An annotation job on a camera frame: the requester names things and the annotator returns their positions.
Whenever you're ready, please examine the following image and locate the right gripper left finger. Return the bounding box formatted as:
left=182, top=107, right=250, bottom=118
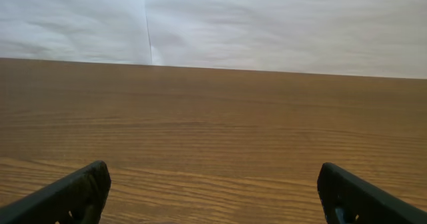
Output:
left=0, top=160, right=112, bottom=224

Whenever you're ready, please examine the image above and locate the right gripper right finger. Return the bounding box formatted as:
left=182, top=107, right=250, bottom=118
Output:
left=316, top=162, right=427, bottom=224

